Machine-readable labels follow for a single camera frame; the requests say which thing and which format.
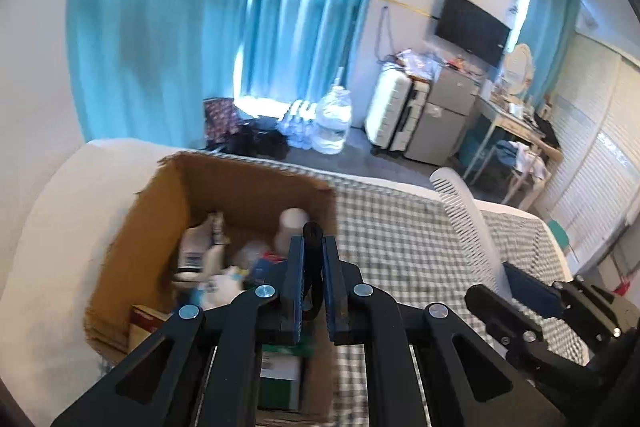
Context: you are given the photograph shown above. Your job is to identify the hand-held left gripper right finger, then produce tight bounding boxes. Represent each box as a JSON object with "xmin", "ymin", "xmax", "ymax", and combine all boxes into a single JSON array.
[{"xmin": 323, "ymin": 235, "xmax": 552, "ymax": 427}]

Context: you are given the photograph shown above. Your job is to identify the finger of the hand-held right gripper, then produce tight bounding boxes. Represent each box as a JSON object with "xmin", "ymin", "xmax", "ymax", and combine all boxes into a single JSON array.
[
  {"xmin": 464, "ymin": 284, "xmax": 587, "ymax": 384},
  {"xmin": 501, "ymin": 261, "xmax": 622, "ymax": 339}
]

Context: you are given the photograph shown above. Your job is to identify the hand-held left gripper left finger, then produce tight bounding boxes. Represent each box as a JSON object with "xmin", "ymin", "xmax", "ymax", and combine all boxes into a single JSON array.
[{"xmin": 50, "ymin": 236, "xmax": 307, "ymax": 427}]

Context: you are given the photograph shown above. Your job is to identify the black hair tie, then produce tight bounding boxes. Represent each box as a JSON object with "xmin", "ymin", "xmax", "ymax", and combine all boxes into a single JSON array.
[{"xmin": 301, "ymin": 221, "xmax": 327, "ymax": 324}]

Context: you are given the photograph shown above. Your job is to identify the white bottle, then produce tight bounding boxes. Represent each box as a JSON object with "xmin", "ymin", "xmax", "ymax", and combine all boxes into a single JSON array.
[{"xmin": 274, "ymin": 206, "xmax": 312, "ymax": 254}]

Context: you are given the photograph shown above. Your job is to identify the white plush toy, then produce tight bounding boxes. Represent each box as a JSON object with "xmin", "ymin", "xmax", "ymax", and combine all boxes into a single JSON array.
[{"xmin": 199, "ymin": 266, "xmax": 252, "ymax": 309}]

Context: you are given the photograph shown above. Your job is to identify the green white medicine box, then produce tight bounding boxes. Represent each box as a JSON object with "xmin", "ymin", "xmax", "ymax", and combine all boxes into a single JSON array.
[{"xmin": 256, "ymin": 341, "xmax": 307, "ymax": 414}]

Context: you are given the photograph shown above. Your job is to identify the white comb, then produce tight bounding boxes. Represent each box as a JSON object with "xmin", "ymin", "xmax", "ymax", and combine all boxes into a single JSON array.
[{"xmin": 429, "ymin": 166, "xmax": 514, "ymax": 304}]

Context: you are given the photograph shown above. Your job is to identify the white tube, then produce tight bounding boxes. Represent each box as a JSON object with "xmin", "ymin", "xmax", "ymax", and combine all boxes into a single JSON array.
[{"xmin": 174, "ymin": 211, "xmax": 227, "ymax": 284}]

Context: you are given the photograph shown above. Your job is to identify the brown cardboard box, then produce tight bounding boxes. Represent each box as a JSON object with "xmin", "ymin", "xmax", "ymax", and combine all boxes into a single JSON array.
[{"xmin": 84, "ymin": 151, "xmax": 339, "ymax": 424}]

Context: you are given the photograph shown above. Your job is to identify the red brown medicine box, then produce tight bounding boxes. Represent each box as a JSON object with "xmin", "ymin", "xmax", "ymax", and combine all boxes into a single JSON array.
[{"xmin": 128, "ymin": 303, "xmax": 172, "ymax": 354}]

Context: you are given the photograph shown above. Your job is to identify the teal stool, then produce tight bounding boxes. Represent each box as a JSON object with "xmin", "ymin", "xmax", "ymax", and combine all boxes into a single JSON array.
[{"xmin": 546, "ymin": 218, "xmax": 572, "ymax": 254}]

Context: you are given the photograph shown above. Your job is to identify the wooden dressing table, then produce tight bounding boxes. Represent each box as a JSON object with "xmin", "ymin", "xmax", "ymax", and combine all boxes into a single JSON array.
[{"xmin": 457, "ymin": 93, "xmax": 564, "ymax": 208}]

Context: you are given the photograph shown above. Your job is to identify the black bag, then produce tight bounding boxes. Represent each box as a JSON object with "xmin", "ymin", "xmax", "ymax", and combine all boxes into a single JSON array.
[{"xmin": 219, "ymin": 118, "xmax": 292, "ymax": 161}]

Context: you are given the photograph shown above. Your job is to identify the white louvred wardrobe doors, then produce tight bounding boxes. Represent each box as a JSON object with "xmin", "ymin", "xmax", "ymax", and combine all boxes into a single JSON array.
[{"xmin": 530, "ymin": 32, "xmax": 640, "ymax": 279}]

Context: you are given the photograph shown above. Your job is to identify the pack of small water bottles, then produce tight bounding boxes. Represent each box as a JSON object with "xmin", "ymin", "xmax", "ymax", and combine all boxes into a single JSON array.
[{"xmin": 276, "ymin": 98, "xmax": 319, "ymax": 148}]

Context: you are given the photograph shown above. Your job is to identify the large clear water jug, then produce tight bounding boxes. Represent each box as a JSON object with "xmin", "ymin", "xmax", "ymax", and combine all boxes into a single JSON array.
[{"xmin": 311, "ymin": 66, "xmax": 354, "ymax": 156}]

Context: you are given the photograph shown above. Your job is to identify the patterned dark bag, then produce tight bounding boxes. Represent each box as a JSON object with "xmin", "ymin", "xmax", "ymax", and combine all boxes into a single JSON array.
[{"xmin": 201, "ymin": 97, "xmax": 242, "ymax": 144}]

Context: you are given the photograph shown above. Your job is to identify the grey mini fridge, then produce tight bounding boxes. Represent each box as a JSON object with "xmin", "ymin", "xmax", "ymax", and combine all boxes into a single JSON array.
[{"xmin": 404, "ymin": 68, "xmax": 482, "ymax": 166}]

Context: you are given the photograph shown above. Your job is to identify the white suitcase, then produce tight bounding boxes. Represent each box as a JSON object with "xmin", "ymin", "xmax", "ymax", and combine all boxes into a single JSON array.
[{"xmin": 364, "ymin": 66, "xmax": 432, "ymax": 154}]

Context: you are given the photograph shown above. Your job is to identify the oval table mirror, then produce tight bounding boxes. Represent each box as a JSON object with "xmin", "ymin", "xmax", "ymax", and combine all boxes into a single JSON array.
[{"xmin": 501, "ymin": 42, "xmax": 536, "ymax": 96}]

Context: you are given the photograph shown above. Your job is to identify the black television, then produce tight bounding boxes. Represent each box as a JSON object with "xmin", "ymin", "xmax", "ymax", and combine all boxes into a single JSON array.
[{"xmin": 433, "ymin": 0, "xmax": 513, "ymax": 68}]

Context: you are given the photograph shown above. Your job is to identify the narrow blue curtain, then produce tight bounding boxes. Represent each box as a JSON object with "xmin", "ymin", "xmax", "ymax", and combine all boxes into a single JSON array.
[{"xmin": 519, "ymin": 0, "xmax": 582, "ymax": 98}]

